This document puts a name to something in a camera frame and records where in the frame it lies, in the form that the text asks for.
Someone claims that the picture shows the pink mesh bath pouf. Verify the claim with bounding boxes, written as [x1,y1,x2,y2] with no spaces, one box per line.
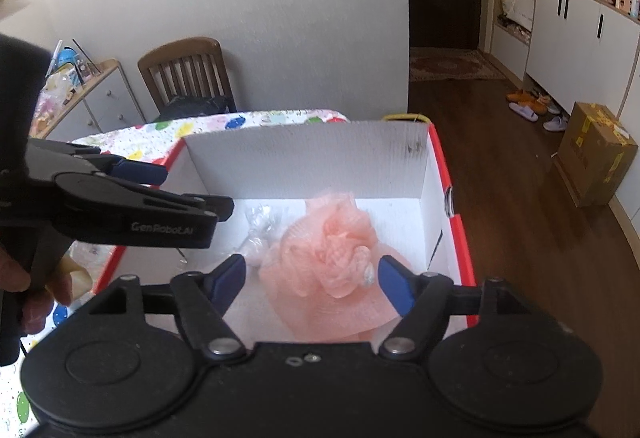
[260,188,413,341]

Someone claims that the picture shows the pile of clear packets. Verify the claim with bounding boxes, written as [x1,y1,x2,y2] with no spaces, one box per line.
[32,68,81,129]

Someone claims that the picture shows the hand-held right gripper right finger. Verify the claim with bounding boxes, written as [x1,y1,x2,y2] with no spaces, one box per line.
[377,255,531,361]

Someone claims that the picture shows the lilac slippers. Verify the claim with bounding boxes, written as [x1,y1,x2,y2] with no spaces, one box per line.
[509,102,539,123]

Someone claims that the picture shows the white tote bag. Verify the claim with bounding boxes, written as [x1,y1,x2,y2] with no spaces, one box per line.
[499,0,536,31]

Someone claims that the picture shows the white low cabinet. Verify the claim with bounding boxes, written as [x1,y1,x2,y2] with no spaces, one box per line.
[490,0,640,119]

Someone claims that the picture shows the wooden chair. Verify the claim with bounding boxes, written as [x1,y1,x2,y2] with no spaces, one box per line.
[137,36,238,121]

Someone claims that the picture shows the white drawer cabinet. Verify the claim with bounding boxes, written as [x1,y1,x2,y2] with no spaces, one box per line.
[30,59,146,143]

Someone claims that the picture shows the small clear plastic bag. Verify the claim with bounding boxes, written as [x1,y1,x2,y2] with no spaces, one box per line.
[237,203,288,266]

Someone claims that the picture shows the person's left hand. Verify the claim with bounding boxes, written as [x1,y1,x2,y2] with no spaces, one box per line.
[0,250,57,335]

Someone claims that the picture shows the orange slippers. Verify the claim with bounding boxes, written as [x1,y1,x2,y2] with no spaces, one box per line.
[506,90,548,115]

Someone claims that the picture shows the cream foam piece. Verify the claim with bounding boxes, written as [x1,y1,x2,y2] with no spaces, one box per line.
[47,255,93,305]

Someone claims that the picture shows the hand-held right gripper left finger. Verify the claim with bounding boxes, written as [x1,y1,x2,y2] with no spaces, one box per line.
[90,255,248,361]

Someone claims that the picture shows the brown cardboard box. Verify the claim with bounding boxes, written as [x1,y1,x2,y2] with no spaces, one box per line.
[556,102,638,207]

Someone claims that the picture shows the yellow handle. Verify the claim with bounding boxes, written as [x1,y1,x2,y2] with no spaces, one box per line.
[382,113,431,125]

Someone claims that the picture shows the red and white cardboard box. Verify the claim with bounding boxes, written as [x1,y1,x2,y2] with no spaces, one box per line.
[92,119,476,334]

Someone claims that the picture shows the blue plastic item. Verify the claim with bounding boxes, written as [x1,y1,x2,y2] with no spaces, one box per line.
[55,46,81,68]

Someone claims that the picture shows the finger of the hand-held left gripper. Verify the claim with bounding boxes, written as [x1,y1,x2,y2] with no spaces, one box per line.
[30,140,168,187]
[52,172,235,225]

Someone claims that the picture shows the patterned doormat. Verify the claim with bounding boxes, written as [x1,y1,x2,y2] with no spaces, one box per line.
[409,52,506,81]

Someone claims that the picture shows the balloon printed tablecloth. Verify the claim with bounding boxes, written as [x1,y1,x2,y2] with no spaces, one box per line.
[0,108,351,438]

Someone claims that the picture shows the grey shoes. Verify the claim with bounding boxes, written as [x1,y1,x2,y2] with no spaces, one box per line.
[542,98,570,133]

